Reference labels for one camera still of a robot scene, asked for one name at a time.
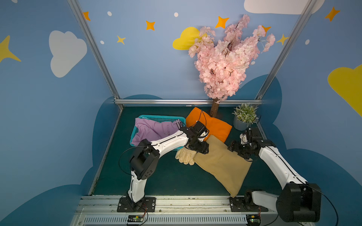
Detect purple pants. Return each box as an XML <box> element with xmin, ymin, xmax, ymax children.
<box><xmin>131</xmin><ymin>118</ymin><xmax>183</xmax><ymax>146</ymax></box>

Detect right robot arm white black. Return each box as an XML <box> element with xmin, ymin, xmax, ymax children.
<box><xmin>228</xmin><ymin>128</ymin><xmax>321</xmax><ymax>222</ymax></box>

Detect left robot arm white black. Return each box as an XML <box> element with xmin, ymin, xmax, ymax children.
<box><xmin>127</xmin><ymin>121</ymin><xmax>209</xmax><ymax>204</ymax></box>

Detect folded orange pants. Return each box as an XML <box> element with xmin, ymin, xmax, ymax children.
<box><xmin>186</xmin><ymin>107</ymin><xmax>232</xmax><ymax>142</ymax></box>

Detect cream folded shorts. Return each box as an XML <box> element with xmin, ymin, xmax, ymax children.
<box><xmin>175</xmin><ymin>147</ymin><xmax>197</xmax><ymax>165</ymax></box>

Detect folded khaki pants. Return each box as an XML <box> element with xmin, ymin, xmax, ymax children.
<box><xmin>194</xmin><ymin>135</ymin><xmax>252</xmax><ymax>198</ymax></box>

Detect small potted green plant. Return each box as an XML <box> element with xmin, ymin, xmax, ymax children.
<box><xmin>233</xmin><ymin>103</ymin><xmax>258</xmax><ymax>131</ymax></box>

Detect right controller board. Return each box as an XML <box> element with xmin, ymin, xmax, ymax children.
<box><xmin>246</xmin><ymin>215</ymin><xmax>261</xmax><ymax>226</ymax></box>

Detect controller board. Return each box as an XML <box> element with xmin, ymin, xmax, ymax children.
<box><xmin>246</xmin><ymin>215</ymin><xmax>261</xmax><ymax>226</ymax></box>
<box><xmin>127</xmin><ymin>215</ymin><xmax>146</xmax><ymax>224</ymax></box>

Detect pink cherry blossom tree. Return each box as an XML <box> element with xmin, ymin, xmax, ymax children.
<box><xmin>189</xmin><ymin>15</ymin><xmax>276</xmax><ymax>117</ymax></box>

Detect left controller board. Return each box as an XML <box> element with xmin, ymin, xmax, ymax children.
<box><xmin>127</xmin><ymin>215</ymin><xmax>146</xmax><ymax>224</ymax></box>

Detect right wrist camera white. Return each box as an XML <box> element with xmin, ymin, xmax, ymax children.
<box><xmin>240</xmin><ymin>133</ymin><xmax>248</xmax><ymax>144</ymax></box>

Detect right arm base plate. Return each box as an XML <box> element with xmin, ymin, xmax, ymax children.
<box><xmin>229</xmin><ymin>196</ymin><xmax>269</xmax><ymax>212</ymax></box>

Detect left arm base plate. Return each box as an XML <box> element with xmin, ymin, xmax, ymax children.
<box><xmin>117</xmin><ymin>196</ymin><xmax>156</xmax><ymax>212</ymax></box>

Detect aluminium front rail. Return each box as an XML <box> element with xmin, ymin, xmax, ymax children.
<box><xmin>71</xmin><ymin>195</ymin><xmax>288</xmax><ymax>226</ymax></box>

